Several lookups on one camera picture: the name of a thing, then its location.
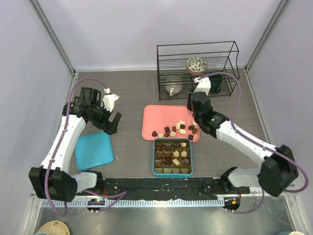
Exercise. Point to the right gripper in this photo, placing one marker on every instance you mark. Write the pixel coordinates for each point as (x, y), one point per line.
(189, 106)

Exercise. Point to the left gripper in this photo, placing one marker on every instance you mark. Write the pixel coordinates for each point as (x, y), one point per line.
(108, 127)

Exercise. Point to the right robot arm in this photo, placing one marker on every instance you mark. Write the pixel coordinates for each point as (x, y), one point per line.
(274, 172)

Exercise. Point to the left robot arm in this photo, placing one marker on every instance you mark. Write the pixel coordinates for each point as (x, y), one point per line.
(51, 179)

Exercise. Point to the gold plastic chocolate insert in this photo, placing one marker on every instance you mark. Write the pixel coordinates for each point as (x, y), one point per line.
(172, 157)

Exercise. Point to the blue chocolate tin box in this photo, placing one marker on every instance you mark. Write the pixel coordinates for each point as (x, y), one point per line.
(172, 157)

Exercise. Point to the striped ceramic cup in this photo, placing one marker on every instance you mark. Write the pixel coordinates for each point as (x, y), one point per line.
(173, 85)

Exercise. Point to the dark green mug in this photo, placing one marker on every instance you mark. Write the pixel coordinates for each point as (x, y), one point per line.
(216, 81)

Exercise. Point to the blue tin lid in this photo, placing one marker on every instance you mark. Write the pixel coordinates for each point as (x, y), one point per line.
(93, 150)

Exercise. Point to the pink tray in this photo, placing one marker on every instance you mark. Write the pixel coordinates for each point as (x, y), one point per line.
(158, 117)

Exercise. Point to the patterned ceramic bowl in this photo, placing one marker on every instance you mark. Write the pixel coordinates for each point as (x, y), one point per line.
(196, 65)

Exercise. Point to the beige plate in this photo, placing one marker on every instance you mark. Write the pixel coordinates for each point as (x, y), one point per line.
(53, 228)

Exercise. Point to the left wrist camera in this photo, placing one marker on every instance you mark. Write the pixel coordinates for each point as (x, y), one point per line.
(109, 100)

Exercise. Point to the black wire rack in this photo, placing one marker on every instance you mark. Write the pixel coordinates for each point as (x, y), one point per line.
(179, 64)

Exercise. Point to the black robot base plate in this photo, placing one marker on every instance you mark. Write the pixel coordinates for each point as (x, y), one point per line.
(163, 189)

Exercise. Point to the white cable duct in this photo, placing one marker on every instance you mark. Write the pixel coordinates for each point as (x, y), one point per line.
(87, 202)

